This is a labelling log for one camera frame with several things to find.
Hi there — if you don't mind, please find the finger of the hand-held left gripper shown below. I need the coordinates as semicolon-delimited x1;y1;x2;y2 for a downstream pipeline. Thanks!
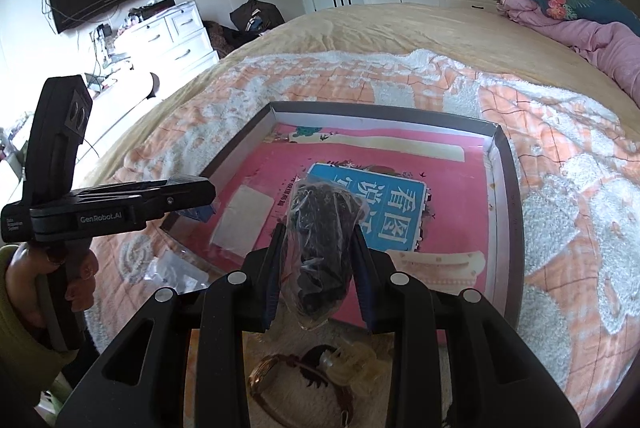
150;176;217;222

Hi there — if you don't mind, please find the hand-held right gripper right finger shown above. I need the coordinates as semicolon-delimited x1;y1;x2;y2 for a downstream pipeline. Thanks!
350;223;583;428

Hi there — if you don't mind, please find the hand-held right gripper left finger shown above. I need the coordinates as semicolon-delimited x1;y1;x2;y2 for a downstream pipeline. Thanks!
55;220;288;428

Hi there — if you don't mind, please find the clear bag of black beads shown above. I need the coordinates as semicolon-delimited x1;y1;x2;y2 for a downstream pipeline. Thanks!
277;175;371;334

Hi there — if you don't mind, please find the clear bag with silver bracelet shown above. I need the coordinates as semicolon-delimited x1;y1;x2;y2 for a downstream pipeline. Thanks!
142;250;211;296

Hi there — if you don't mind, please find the cream hair claw clip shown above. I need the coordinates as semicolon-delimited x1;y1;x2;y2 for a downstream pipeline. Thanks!
320;343;378;391

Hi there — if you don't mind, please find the shallow cardboard box tray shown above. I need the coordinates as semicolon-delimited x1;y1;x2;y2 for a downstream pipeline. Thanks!
160;102;525;334

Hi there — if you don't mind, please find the person's left hand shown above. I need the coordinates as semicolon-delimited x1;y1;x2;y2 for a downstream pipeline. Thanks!
4;244;101;339

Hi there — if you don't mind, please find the clear bag with white pad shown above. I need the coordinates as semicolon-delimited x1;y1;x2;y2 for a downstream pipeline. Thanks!
210;185;276;254

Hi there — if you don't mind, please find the cream hair comb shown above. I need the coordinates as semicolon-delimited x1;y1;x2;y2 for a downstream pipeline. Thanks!
387;248;488;294

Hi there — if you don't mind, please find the dark clothes pile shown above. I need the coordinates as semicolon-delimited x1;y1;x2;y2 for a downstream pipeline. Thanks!
202;20;251;59

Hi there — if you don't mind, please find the white dresser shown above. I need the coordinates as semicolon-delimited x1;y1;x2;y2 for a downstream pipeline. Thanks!
92;0;221;81

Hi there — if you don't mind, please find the orange and white blanket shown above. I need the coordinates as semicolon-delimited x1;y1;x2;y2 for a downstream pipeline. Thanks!
82;48;640;428

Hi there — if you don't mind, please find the beige bedspread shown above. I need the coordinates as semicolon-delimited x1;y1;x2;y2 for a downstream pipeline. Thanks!
95;0;640;189

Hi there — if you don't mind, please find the pink quilt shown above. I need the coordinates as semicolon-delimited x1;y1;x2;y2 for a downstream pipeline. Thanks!
497;0;640;101

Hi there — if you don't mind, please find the brown strap wristwatch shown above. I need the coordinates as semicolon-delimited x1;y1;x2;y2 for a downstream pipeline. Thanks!
250;350;361;428

